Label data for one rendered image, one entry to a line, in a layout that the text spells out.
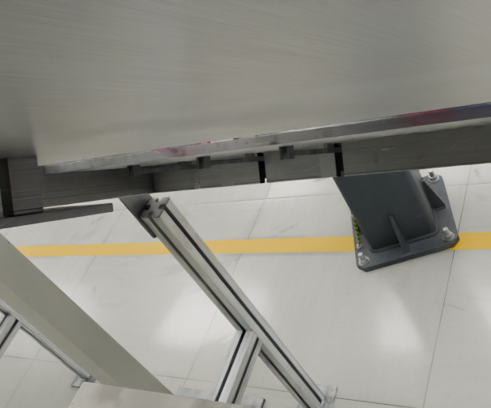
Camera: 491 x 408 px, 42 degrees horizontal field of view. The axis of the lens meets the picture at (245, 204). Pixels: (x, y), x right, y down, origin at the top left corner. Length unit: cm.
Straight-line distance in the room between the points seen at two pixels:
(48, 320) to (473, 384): 80
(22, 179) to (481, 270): 124
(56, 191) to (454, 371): 88
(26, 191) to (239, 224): 156
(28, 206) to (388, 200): 118
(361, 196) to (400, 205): 9
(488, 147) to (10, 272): 75
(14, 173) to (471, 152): 49
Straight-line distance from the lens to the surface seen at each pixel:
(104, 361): 125
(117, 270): 209
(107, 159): 74
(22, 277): 112
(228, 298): 112
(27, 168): 38
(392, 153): 75
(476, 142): 72
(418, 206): 151
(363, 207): 149
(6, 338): 169
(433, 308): 148
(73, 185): 84
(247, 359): 117
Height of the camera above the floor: 117
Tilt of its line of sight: 36 degrees down
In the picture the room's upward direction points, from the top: 35 degrees counter-clockwise
